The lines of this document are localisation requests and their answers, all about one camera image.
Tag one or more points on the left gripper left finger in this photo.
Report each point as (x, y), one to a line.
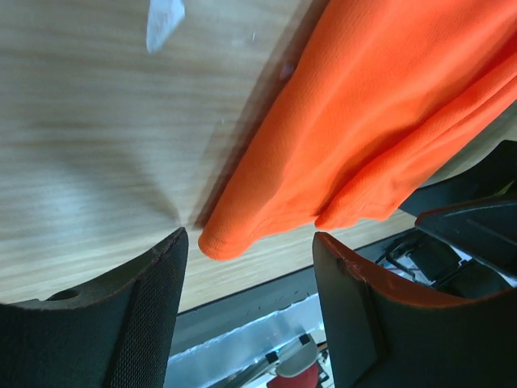
(115, 330)

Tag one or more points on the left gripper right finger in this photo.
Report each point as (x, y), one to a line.
(386, 331)

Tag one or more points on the orange t-shirt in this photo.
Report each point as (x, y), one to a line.
(384, 94)

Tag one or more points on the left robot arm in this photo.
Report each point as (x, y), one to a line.
(463, 243)

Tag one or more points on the aluminium frame rail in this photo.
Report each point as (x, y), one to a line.
(210, 362)

